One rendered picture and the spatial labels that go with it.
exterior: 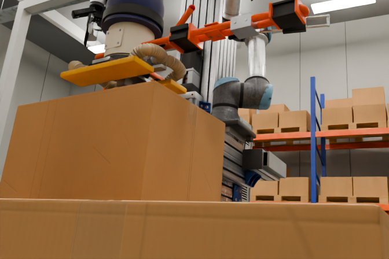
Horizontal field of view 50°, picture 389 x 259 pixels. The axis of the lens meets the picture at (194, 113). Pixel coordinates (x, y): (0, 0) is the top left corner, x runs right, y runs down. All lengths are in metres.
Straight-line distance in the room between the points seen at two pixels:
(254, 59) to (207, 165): 0.81
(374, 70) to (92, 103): 9.45
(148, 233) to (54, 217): 0.10
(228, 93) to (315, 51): 9.12
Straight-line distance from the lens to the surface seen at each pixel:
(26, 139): 1.46
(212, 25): 1.32
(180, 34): 1.35
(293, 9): 1.21
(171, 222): 0.29
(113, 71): 1.39
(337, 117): 8.75
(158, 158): 1.11
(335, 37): 10.96
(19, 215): 0.40
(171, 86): 1.44
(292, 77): 10.74
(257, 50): 2.03
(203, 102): 2.04
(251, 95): 1.84
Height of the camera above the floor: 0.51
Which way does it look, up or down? 19 degrees up
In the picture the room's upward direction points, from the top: 5 degrees clockwise
